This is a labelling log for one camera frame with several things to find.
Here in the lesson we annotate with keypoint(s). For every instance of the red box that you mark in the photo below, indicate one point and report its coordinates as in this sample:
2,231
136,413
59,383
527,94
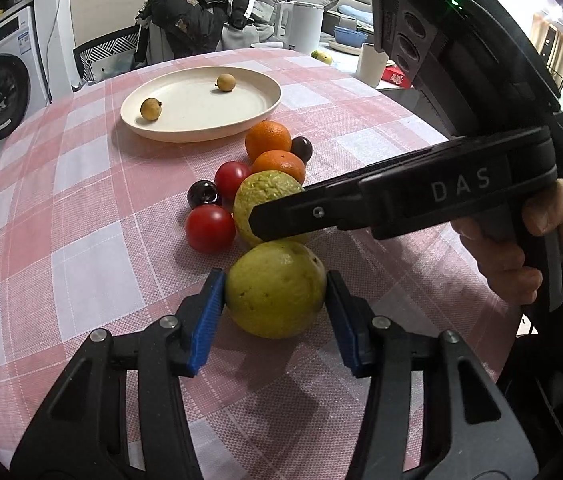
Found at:
396,77

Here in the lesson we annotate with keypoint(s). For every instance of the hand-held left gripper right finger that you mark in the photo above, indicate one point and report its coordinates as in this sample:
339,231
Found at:
349,330

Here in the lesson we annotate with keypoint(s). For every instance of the white electric kettle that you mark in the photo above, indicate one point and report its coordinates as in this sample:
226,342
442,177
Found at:
299,27

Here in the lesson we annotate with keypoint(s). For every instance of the orange mandarin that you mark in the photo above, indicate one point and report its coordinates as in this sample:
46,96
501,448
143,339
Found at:
281,166
267,140

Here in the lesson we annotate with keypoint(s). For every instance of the white cup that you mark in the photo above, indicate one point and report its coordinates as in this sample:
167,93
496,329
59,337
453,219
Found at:
371,65

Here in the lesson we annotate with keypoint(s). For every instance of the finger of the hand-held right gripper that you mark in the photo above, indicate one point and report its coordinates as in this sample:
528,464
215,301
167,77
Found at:
301,212

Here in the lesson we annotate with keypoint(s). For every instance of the white washing machine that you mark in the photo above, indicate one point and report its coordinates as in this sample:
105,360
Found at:
1,90

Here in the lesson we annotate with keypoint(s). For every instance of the red tomato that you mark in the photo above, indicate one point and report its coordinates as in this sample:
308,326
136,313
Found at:
230,179
210,229

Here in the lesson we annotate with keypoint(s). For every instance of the blue bowl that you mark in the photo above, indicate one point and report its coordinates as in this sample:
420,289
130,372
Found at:
350,35

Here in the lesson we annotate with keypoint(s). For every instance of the brown longan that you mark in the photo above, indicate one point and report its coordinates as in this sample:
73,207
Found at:
224,82
150,110

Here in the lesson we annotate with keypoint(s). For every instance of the person's right hand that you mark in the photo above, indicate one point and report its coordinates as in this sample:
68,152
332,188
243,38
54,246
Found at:
506,270

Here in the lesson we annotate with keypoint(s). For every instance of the white small plate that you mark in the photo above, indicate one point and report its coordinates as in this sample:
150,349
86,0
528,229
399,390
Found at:
344,48

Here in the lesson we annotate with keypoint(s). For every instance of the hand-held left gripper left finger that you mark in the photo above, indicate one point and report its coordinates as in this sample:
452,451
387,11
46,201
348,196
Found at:
206,325

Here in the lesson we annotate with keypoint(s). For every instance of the yellow-green bumpy guava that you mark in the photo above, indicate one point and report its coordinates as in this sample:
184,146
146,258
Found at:
261,192

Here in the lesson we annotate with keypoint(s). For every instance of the cream round plate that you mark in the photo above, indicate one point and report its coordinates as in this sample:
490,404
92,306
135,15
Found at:
196,105

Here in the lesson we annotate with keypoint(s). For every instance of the chair with patterned backrest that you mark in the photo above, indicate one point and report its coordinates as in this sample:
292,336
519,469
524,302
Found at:
106,57

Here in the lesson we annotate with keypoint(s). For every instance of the yellow-green smooth guava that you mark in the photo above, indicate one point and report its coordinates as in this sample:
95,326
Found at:
274,290

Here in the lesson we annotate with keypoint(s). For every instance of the dark purple plum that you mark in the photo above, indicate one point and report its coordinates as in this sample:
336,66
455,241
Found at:
302,149
202,194

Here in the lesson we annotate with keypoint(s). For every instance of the small yellow-green fruit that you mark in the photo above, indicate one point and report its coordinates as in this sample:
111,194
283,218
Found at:
322,56

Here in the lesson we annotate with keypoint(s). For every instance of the pile of dark clothes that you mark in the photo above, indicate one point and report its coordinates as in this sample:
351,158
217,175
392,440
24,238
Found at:
186,15

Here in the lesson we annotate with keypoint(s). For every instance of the pink checked tablecloth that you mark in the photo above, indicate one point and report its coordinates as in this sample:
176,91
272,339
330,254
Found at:
86,220

